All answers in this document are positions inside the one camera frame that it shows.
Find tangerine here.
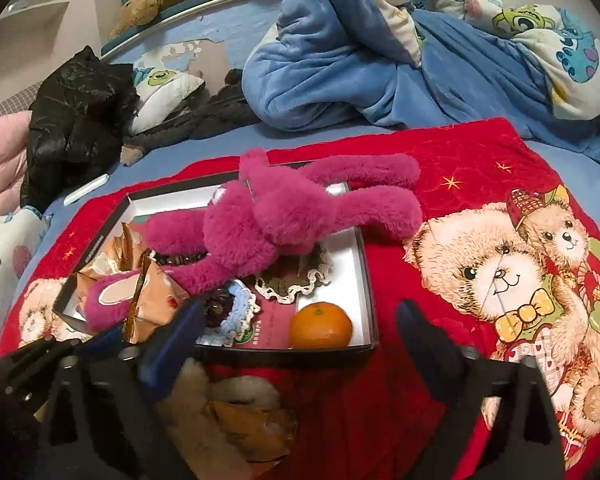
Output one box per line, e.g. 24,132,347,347
288,302,353,350

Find magenta plush bear toy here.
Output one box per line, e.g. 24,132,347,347
83,147,425,334

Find cream plush rabbit toy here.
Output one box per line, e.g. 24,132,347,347
155,359,280,480

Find blue crochet scrunchie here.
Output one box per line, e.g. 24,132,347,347
196,280,261,348

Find red teddy bear blanket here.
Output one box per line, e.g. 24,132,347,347
0,116,600,480

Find white monster scream pillow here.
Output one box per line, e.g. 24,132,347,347
0,206,53,335

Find black shallow box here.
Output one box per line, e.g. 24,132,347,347
72,171,379,366

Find brown crochet scrunchie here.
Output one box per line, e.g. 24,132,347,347
254,243,334,304

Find black puffer jacket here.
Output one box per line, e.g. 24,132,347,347
20,47,138,212

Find pink quilted comforter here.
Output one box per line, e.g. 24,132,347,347
0,110,31,216

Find small monster print pillow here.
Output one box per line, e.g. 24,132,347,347
129,67,206,136

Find dark grey garment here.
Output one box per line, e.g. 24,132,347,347
120,68,259,167

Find blue bed headboard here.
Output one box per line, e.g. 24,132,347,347
100,0,280,94

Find blue monster print duvet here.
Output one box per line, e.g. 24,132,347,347
242,0,600,164

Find dark wooden bead bracelet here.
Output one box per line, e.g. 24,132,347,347
151,250,209,267

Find white wall shelf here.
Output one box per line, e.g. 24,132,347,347
0,0,69,34

